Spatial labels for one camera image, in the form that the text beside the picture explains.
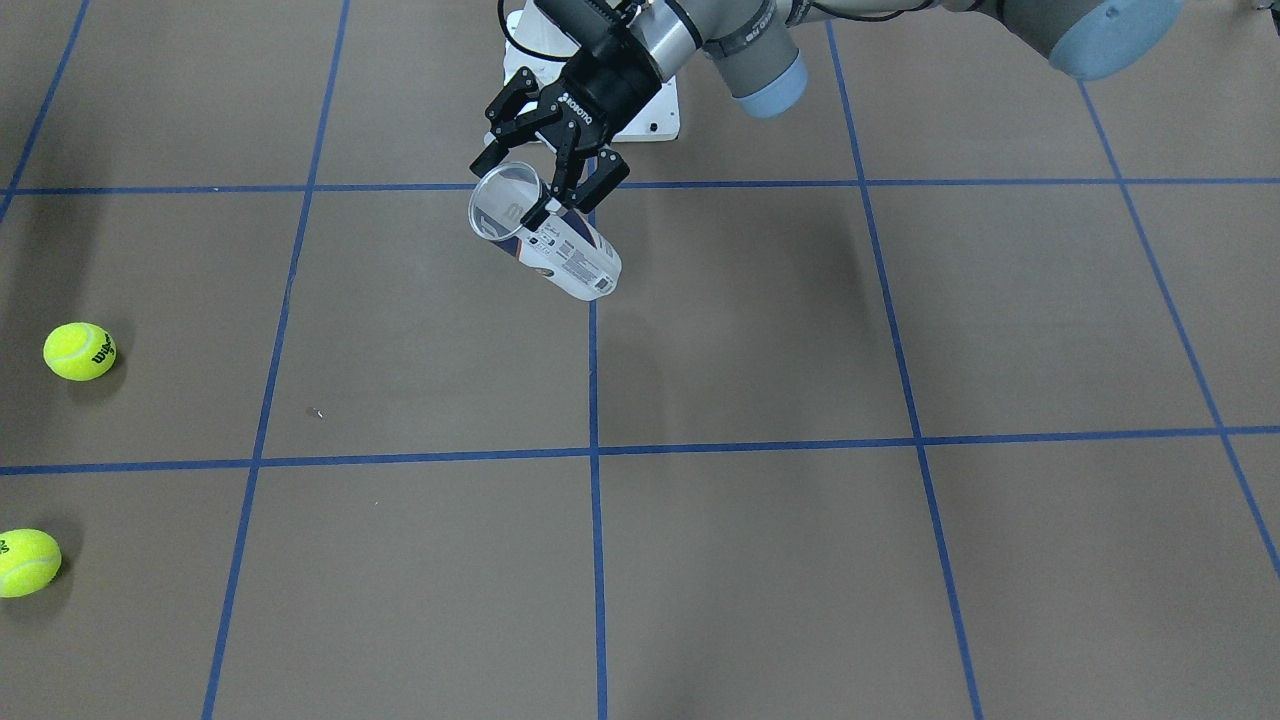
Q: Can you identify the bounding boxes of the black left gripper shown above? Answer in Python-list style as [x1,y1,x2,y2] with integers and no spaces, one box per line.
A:
[470,26,662,231]

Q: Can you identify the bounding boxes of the yellow tennis ball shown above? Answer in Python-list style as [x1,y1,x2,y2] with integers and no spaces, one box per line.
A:
[1,528,63,600]
[42,322,118,382]

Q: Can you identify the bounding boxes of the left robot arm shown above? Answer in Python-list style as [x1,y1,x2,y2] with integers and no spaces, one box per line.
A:
[468,1,1184,228]

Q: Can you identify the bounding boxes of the brown paper table cover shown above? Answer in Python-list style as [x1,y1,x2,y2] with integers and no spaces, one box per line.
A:
[0,0,1280,720]

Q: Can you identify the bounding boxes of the blue tape grid lines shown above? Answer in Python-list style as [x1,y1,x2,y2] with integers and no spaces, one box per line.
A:
[0,0,1280,720]

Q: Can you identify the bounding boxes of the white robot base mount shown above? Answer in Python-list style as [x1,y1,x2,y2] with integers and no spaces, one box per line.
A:
[500,8,682,143]

